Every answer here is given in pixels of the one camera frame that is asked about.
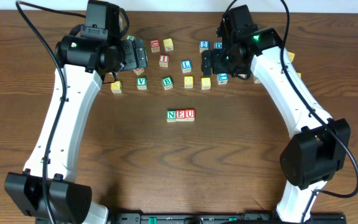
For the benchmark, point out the blue T block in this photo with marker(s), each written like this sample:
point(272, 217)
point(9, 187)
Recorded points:
point(222, 78)

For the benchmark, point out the red C block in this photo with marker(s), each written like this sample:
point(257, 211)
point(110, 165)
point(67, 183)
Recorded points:
point(155, 46)

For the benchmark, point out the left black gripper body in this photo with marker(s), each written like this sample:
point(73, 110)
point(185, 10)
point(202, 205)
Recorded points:
point(130, 54)

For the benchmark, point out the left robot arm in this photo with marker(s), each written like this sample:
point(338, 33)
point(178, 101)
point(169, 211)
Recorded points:
point(46, 189)

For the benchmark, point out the red I block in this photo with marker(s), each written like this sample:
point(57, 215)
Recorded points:
point(163, 60)

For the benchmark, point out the yellow O block lower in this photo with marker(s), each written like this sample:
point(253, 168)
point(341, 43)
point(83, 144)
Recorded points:
point(188, 81)

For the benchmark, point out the red A block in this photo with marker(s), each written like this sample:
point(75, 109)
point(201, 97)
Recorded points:
point(139, 71)

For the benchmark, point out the yellow s block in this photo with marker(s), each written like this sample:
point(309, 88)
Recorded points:
point(205, 83)
point(168, 45)

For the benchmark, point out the red E block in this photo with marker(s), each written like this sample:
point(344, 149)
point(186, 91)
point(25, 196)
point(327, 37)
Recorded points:
point(180, 115)

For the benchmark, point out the green 4 block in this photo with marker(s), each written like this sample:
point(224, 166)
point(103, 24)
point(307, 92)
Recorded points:
point(256, 80)

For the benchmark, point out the green B block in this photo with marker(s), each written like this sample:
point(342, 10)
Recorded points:
point(167, 83)

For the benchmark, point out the green V block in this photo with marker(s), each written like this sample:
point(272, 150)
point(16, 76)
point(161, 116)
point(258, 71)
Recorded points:
point(142, 83)

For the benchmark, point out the yellow S block upper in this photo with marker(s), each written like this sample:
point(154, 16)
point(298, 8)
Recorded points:
point(168, 45)

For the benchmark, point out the green J block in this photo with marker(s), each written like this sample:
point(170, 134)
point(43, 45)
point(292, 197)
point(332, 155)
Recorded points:
point(130, 37)

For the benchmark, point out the red U block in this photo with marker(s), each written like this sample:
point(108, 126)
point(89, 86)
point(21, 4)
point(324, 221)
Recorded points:
point(189, 115)

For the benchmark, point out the yellow S block lower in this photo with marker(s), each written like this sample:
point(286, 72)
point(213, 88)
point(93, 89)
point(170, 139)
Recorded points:
point(205, 83)

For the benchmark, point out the green N block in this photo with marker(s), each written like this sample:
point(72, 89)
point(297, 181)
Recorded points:
point(171, 116)

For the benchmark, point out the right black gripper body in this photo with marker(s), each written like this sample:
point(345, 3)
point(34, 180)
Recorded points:
point(211, 62)

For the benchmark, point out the blue D block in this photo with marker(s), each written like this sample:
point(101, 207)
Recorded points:
point(218, 45)

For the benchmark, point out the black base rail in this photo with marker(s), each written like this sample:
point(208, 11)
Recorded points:
point(135, 218)

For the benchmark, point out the blue L block middle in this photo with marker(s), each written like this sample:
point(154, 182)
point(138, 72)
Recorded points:
point(186, 66)

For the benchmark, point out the blue 2 block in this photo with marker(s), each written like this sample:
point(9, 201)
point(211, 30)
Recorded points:
point(204, 45)

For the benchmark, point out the yellow K block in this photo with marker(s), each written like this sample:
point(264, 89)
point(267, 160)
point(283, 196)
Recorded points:
point(116, 87)

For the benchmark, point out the yellow block far right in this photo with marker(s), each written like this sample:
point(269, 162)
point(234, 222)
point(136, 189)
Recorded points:
point(291, 56)

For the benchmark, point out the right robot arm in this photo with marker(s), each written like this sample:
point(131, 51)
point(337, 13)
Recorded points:
point(316, 150)

